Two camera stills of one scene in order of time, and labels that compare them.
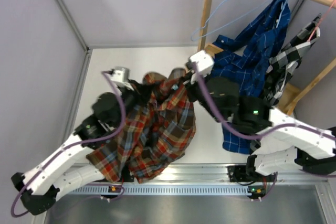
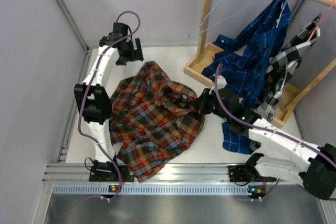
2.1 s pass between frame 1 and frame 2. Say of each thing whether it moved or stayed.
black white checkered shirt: stayed
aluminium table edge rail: stayed
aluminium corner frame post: stayed
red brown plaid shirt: moved
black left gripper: moved
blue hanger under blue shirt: stayed
